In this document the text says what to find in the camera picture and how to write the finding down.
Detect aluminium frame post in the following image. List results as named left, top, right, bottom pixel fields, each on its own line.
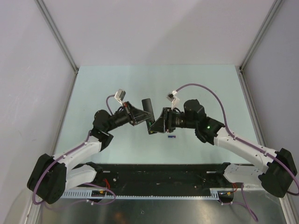
left=35, top=0, right=78, bottom=74
left=239, top=0, right=285, bottom=72

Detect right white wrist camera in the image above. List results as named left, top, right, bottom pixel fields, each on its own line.
left=166, top=90, right=180, bottom=110

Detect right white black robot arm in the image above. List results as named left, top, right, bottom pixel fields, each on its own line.
left=147, top=99, right=298, bottom=198

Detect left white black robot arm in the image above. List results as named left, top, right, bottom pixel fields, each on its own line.
left=27, top=98, right=154, bottom=205

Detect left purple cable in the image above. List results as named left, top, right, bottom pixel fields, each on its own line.
left=32, top=94, right=117, bottom=206

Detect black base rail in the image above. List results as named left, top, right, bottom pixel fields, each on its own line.
left=77, top=162, right=234, bottom=197

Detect right aluminium frame post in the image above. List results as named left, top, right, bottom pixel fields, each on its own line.
left=239, top=0, right=285, bottom=72

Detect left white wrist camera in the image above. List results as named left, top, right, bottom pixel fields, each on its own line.
left=114, top=89, right=126, bottom=105

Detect black remote control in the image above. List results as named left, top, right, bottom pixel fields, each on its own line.
left=142, top=98, right=155, bottom=134

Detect left aluminium frame post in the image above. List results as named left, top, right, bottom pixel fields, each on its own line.
left=35, top=0, right=78, bottom=74

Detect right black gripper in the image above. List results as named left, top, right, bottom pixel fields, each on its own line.
left=148, top=107, right=197, bottom=133

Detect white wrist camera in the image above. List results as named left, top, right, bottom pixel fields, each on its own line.
left=166, top=90, right=180, bottom=110
left=114, top=89, right=126, bottom=105

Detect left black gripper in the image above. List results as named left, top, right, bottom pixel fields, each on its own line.
left=105, top=101, right=153, bottom=132

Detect grey slotted cable duct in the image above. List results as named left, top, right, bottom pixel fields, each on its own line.
left=61, top=189, right=219, bottom=200

